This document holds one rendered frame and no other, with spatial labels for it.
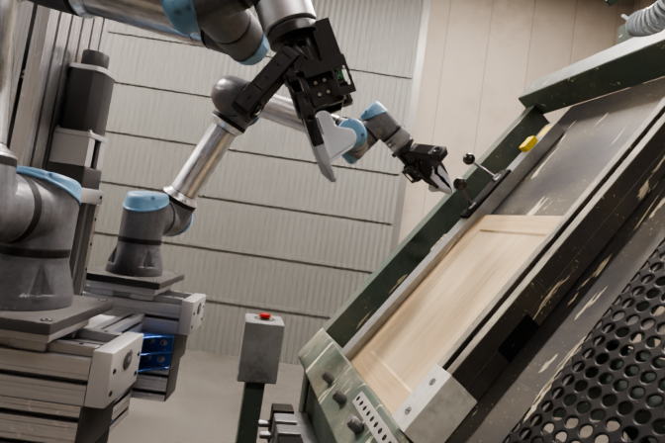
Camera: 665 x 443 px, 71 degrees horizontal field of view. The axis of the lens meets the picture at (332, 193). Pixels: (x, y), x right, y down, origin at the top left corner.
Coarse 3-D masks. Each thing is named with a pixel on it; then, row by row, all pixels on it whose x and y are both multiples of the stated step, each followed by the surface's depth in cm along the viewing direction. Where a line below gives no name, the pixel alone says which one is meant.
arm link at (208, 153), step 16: (208, 128) 144; (224, 128) 142; (240, 128) 143; (208, 144) 142; (224, 144) 143; (192, 160) 142; (208, 160) 142; (192, 176) 142; (208, 176) 145; (160, 192) 144; (176, 192) 141; (192, 192) 143; (176, 208) 140; (192, 208) 144; (176, 224) 141
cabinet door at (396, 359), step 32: (480, 224) 132; (512, 224) 117; (544, 224) 106; (448, 256) 131; (480, 256) 118; (512, 256) 106; (416, 288) 131; (448, 288) 117; (480, 288) 106; (416, 320) 117; (448, 320) 105; (384, 352) 116; (416, 352) 105; (384, 384) 104; (416, 384) 96
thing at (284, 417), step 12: (312, 396) 123; (276, 408) 119; (288, 408) 120; (312, 408) 121; (264, 420) 119; (276, 420) 112; (288, 420) 113; (300, 420) 120; (312, 420) 119; (324, 420) 107; (264, 432) 113; (276, 432) 107; (288, 432) 107; (300, 432) 108; (312, 432) 114; (324, 432) 106
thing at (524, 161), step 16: (544, 128) 147; (560, 128) 143; (544, 144) 142; (528, 160) 140; (512, 176) 139; (496, 192) 138; (480, 208) 137; (464, 224) 135; (448, 240) 134; (432, 256) 134; (416, 272) 134; (400, 288) 134; (384, 304) 134; (400, 304) 130; (368, 320) 133; (384, 320) 129; (368, 336) 128; (352, 352) 127
